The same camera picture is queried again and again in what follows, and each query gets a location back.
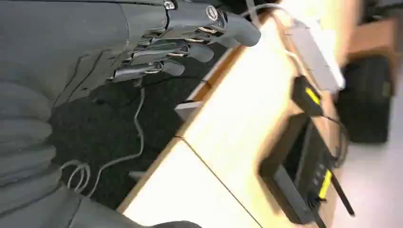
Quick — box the thin black cable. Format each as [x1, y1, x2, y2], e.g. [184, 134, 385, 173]
[323, 115, 351, 169]

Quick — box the brown cardboard box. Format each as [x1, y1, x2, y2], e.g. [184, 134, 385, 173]
[345, 17, 401, 65]

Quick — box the white power strip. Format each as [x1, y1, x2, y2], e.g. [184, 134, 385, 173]
[288, 18, 346, 93]

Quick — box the thin white floor cable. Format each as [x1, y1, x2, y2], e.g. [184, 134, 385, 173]
[59, 88, 146, 199]

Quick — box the small black yellow-labelled device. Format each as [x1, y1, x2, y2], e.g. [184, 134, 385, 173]
[291, 75, 325, 118]

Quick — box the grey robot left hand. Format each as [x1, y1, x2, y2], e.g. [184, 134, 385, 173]
[0, 0, 261, 228]

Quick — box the ribbed grey left arm sleeve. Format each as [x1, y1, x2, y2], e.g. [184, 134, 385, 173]
[0, 80, 63, 219]

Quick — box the pale wooden desk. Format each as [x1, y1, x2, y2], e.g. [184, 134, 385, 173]
[116, 0, 363, 228]

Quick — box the black antenna rod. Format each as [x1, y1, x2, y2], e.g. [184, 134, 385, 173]
[330, 171, 356, 219]

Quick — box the black box with yellow stripe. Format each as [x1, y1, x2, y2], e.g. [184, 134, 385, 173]
[257, 113, 339, 227]

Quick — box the black floor crate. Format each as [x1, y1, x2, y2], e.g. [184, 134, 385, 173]
[335, 56, 395, 145]

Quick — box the grey desk bracket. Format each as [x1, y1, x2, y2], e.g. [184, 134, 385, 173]
[174, 100, 204, 123]

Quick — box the white power strip cord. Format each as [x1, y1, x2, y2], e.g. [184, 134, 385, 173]
[240, 2, 286, 19]

